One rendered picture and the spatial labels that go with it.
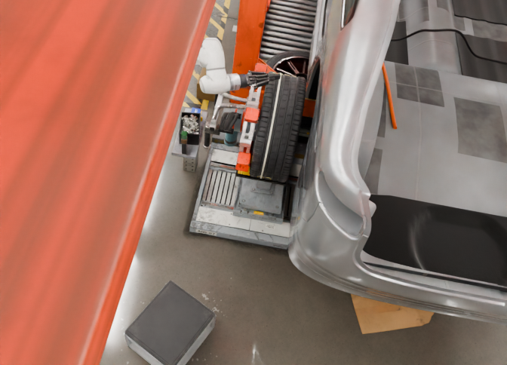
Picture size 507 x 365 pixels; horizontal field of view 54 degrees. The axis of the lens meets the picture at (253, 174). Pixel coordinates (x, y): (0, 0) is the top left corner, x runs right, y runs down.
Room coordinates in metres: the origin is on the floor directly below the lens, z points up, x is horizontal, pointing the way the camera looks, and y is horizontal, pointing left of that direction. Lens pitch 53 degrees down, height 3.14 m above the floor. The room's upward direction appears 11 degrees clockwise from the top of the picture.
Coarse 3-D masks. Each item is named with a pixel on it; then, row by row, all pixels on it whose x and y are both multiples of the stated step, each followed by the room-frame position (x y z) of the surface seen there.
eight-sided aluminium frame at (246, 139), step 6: (252, 90) 2.09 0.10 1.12; (258, 90) 2.10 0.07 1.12; (258, 96) 2.06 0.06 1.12; (252, 102) 2.00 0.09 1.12; (258, 102) 2.01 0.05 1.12; (246, 126) 1.89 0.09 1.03; (252, 126) 1.89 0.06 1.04; (252, 132) 1.87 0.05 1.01; (246, 138) 1.84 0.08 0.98; (252, 138) 2.17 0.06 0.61; (240, 144) 1.82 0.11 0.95; (246, 144) 1.82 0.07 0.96; (240, 150) 1.82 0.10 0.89
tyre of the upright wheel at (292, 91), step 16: (288, 80) 2.18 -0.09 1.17; (304, 80) 2.23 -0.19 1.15; (272, 96) 2.03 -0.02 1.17; (288, 96) 2.05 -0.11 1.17; (304, 96) 2.07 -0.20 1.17; (272, 112) 1.93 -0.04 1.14; (288, 112) 1.95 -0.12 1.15; (272, 128) 1.86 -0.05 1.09; (288, 128) 1.88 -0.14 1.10; (256, 144) 1.80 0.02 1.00; (272, 144) 1.81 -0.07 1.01; (288, 144) 1.82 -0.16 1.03; (256, 160) 1.76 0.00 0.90; (272, 160) 1.77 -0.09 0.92; (288, 160) 1.78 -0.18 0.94; (256, 176) 1.80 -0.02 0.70; (272, 176) 1.79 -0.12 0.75
